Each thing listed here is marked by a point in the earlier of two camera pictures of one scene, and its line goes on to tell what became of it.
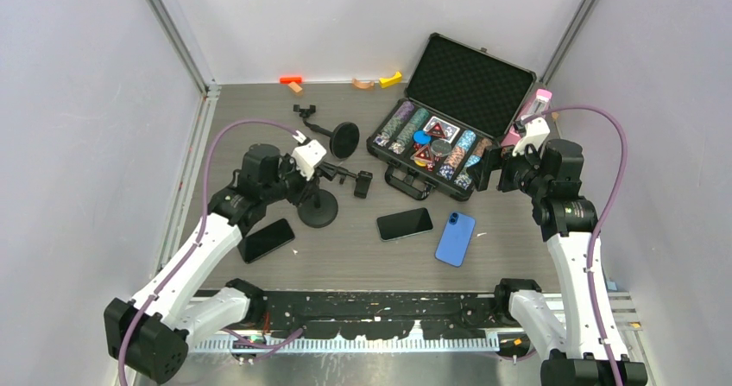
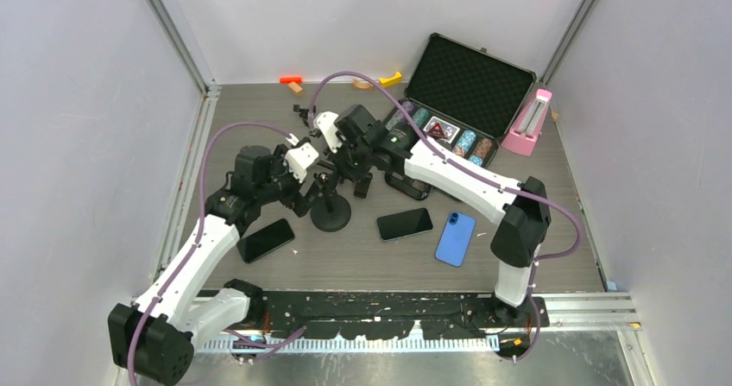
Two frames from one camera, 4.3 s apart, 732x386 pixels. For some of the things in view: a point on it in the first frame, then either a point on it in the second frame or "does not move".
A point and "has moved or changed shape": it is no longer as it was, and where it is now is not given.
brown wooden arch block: (362, 85) does not move
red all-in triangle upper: (437, 130) does not move
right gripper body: (528, 174) to (352, 159)
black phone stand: (318, 208) has moved or changed shape
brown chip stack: (482, 145) does not move
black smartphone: (265, 240) does not move
